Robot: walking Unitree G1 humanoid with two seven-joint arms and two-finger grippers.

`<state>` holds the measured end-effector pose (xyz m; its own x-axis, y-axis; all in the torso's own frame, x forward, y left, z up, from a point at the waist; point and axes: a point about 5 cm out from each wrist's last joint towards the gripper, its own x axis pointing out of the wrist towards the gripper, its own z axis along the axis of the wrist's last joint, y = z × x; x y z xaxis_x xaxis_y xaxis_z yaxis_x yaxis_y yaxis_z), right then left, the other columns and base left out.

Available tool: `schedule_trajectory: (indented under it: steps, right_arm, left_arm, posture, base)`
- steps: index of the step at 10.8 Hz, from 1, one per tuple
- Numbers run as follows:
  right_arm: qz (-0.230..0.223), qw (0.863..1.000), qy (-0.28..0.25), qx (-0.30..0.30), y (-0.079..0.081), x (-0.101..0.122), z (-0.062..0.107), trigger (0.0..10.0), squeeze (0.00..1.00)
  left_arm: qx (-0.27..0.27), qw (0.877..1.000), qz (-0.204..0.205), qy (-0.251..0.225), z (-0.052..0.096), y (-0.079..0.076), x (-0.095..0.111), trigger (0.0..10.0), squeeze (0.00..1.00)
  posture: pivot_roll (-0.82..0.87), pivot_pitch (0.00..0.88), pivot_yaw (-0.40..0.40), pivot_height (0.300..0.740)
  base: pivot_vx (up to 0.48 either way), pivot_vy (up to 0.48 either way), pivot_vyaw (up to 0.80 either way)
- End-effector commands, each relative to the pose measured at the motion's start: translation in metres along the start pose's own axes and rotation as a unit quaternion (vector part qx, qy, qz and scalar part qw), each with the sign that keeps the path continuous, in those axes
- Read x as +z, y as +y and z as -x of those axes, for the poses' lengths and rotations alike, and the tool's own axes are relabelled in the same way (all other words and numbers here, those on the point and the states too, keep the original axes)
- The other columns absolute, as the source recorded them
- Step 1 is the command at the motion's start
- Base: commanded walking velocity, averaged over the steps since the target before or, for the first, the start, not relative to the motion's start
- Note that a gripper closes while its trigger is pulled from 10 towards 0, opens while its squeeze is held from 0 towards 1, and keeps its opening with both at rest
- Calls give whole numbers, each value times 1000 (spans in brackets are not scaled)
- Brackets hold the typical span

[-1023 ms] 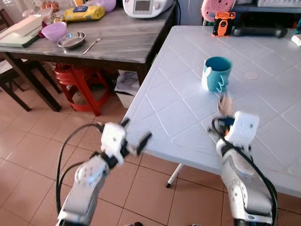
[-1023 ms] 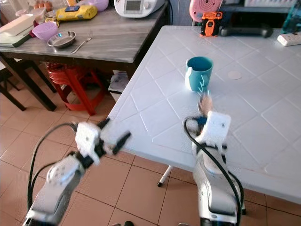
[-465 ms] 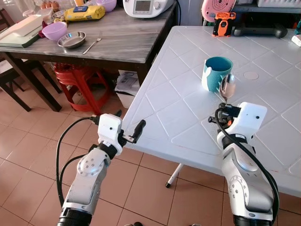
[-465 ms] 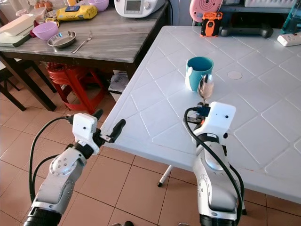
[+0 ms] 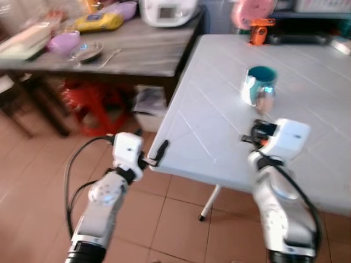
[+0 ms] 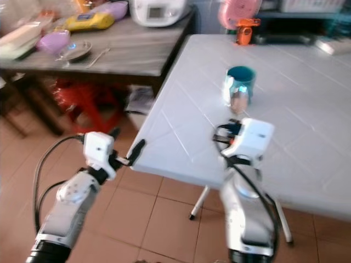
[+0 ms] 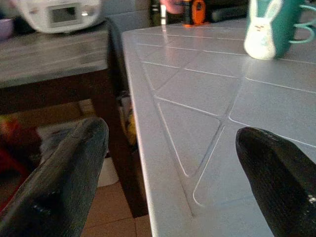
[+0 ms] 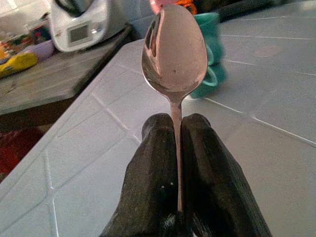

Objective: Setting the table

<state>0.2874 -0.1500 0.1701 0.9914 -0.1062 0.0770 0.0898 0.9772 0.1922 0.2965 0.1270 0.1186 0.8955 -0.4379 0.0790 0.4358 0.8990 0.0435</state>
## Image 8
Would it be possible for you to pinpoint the teal ceramic mug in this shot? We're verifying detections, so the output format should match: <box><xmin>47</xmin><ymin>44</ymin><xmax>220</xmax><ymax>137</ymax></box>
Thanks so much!
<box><xmin>190</xmin><ymin>12</ymin><xmax>228</xmax><ymax>100</ymax></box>

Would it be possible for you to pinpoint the yellow plastic toy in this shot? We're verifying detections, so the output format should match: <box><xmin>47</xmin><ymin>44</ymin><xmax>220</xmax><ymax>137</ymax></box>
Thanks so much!
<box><xmin>0</xmin><ymin>52</ymin><xmax>38</xmax><ymax>79</ymax></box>

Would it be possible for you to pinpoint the white kitchen appliance with display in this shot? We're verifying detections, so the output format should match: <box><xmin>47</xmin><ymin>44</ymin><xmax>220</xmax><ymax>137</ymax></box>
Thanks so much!
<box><xmin>50</xmin><ymin>0</ymin><xmax>111</xmax><ymax>52</ymax></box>

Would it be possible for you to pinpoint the orange and black object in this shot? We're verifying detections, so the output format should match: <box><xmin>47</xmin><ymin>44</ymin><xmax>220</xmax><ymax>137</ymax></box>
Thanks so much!
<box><xmin>175</xmin><ymin>0</ymin><xmax>198</xmax><ymax>15</ymax></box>

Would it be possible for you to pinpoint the grey wooden side table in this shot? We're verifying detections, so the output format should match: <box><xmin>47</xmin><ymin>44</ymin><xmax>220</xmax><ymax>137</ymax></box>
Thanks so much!
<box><xmin>0</xmin><ymin>23</ymin><xmax>133</xmax><ymax>117</ymax></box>

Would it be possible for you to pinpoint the red patterned rug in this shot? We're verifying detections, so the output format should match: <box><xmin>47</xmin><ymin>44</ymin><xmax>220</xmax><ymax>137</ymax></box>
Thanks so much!
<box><xmin>0</xmin><ymin>126</ymin><xmax>46</xmax><ymax>183</ymax></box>

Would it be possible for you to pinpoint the pink round object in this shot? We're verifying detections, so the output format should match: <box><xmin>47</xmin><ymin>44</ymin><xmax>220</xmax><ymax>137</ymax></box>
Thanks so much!
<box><xmin>149</xmin><ymin>0</ymin><xmax>165</xmax><ymax>13</ymax></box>

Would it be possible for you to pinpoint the lilac plastic bowl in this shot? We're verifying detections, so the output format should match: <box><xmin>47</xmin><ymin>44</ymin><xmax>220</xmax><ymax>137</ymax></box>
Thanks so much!
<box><xmin>21</xmin><ymin>39</ymin><xmax>55</xmax><ymax>62</ymax></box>

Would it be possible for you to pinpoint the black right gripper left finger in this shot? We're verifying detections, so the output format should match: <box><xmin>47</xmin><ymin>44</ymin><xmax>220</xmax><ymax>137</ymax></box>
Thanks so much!
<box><xmin>99</xmin><ymin>113</ymin><xmax>182</xmax><ymax>237</ymax></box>

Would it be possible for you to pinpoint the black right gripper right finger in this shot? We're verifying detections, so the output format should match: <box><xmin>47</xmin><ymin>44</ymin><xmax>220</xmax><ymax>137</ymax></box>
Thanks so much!
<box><xmin>180</xmin><ymin>113</ymin><xmax>273</xmax><ymax>237</ymax></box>

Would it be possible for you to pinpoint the silver metal spoon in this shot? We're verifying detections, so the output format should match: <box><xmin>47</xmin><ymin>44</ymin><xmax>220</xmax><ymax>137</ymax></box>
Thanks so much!
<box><xmin>141</xmin><ymin>4</ymin><xmax>208</xmax><ymax>212</ymax></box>

